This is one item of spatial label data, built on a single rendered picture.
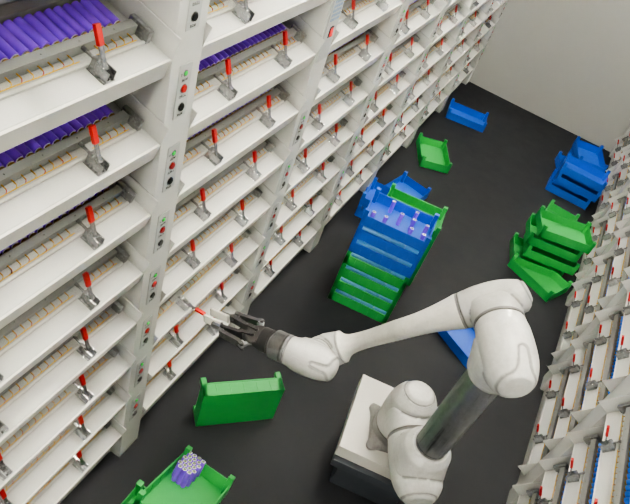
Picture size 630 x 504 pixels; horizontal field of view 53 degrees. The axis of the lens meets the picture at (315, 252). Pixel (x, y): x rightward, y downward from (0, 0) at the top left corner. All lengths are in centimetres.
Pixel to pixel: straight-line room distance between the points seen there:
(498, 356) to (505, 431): 138
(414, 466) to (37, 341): 112
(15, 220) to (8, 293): 19
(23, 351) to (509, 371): 107
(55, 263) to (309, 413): 148
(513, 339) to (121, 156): 98
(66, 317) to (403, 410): 110
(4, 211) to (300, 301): 196
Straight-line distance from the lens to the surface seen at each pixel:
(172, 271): 187
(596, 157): 501
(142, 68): 120
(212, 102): 151
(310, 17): 188
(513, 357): 156
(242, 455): 241
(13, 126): 102
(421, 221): 283
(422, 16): 305
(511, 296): 168
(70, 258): 135
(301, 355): 182
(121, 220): 143
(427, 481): 200
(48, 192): 119
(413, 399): 208
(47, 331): 147
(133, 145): 132
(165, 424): 243
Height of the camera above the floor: 208
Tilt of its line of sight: 41 degrees down
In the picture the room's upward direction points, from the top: 21 degrees clockwise
